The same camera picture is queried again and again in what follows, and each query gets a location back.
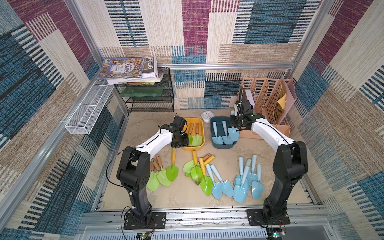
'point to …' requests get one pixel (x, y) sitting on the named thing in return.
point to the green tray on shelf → (141, 91)
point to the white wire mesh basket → (86, 115)
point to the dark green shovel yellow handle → (196, 171)
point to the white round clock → (206, 116)
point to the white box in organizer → (250, 97)
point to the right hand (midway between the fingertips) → (231, 118)
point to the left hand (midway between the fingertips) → (186, 142)
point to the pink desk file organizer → (275, 96)
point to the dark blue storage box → (221, 131)
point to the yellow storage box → (201, 131)
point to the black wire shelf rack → (165, 103)
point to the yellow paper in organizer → (282, 101)
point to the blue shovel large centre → (240, 194)
